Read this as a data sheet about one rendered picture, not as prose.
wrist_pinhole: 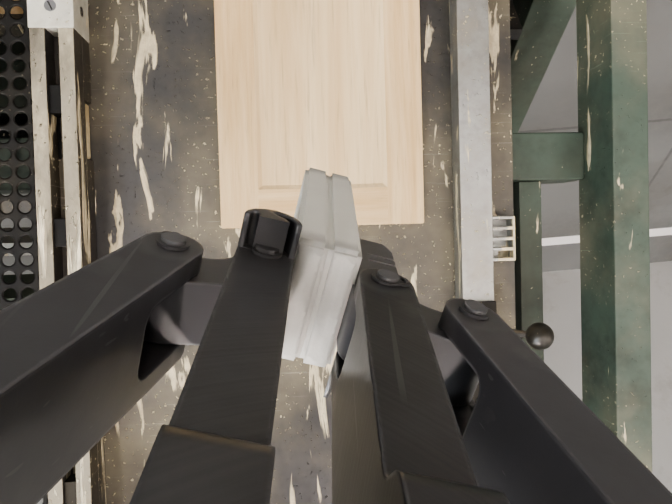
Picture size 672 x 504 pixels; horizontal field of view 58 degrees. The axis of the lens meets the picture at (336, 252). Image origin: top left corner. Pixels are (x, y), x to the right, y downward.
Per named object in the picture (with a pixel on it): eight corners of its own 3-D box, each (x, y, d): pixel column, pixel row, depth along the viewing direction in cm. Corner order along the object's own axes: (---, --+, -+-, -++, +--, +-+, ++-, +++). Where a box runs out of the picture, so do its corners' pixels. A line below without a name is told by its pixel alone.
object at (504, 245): (507, 216, 97) (515, 215, 94) (508, 259, 98) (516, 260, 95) (483, 216, 97) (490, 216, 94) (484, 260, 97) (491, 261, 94)
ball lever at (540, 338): (483, 313, 94) (559, 322, 83) (484, 338, 94) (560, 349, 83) (467, 316, 92) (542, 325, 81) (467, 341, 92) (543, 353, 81)
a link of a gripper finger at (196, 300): (268, 370, 12) (118, 338, 12) (284, 272, 17) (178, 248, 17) (285, 304, 12) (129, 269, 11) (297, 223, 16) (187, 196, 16)
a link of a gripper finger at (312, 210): (298, 364, 14) (266, 357, 14) (307, 255, 21) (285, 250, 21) (330, 246, 13) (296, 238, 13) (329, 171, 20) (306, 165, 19)
